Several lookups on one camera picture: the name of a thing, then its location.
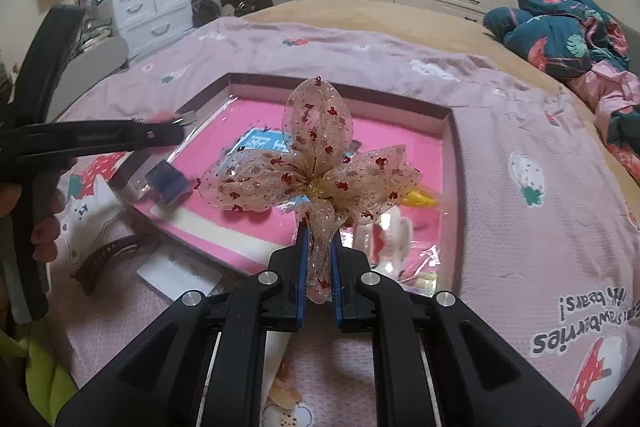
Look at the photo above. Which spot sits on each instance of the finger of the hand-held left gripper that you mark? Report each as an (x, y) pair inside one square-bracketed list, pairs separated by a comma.
[(125, 137)]

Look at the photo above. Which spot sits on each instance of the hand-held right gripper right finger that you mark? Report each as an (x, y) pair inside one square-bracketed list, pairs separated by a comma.
[(336, 287)]

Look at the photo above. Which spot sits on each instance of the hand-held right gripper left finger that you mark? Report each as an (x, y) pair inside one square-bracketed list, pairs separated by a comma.
[(301, 277)]

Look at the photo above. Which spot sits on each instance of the white claw hair clip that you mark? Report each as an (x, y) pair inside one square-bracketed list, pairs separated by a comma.
[(395, 232)]

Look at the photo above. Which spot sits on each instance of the dark shallow box tray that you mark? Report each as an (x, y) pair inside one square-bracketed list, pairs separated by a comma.
[(452, 207)]

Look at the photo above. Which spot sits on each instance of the beige mesh bow hair accessory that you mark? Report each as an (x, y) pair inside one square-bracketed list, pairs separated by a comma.
[(310, 132)]

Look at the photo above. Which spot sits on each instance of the person's left hand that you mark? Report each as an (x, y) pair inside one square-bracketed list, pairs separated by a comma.
[(50, 227)]

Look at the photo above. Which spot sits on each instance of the grey chair back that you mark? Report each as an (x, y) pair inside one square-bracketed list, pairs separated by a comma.
[(95, 67)]

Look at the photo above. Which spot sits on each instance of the dark brown hair clip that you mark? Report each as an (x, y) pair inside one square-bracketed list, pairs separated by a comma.
[(110, 252)]

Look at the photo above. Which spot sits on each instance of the white drawer cabinet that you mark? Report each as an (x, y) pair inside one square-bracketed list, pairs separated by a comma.
[(150, 17)]

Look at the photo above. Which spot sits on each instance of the white card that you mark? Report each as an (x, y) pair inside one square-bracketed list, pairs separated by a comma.
[(175, 274)]

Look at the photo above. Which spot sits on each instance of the dark bag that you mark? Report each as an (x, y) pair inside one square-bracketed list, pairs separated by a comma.
[(206, 12)]

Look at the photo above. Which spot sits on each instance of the pink printed blanket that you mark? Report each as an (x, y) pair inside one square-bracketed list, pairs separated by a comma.
[(500, 257)]

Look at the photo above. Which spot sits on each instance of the teal floral duvet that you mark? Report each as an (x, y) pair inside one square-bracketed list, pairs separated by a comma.
[(550, 37)]

